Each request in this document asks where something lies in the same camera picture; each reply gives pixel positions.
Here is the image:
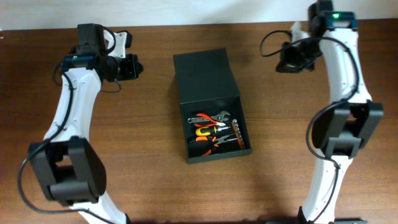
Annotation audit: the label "black box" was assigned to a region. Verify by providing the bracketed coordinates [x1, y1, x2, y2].
[174, 49, 252, 164]

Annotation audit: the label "orange socket bit rail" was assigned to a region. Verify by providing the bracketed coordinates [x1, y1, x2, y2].
[231, 119, 246, 150]

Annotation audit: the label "yellow black screwdriver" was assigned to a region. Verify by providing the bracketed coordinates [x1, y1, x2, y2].
[195, 126, 229, 136]

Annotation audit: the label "red handled cutting pliers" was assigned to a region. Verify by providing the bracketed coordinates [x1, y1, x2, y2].
[195, 113, 226, 128]

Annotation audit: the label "silver adjustable wrench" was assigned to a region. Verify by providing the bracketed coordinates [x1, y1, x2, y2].
[187, 111, 231, 123]

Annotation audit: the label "orange black needle-nose pliers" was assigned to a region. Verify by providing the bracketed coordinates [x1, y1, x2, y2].
[188, 134, 238, 157]

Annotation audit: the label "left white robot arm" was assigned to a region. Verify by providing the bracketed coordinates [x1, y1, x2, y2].
[27, 54, 144, 223]

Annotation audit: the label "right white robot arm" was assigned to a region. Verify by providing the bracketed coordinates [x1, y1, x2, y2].
[276, 8, 384, 223]

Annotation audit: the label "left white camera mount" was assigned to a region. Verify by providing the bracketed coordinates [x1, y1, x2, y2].
[103, 30, 132, 58]

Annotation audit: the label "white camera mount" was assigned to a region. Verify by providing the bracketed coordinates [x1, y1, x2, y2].
[290, 21, 309, 42]
[103, 30, 132, 58]

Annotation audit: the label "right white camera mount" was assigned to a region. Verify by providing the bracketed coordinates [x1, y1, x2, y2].
[290, 21, 309, 42]

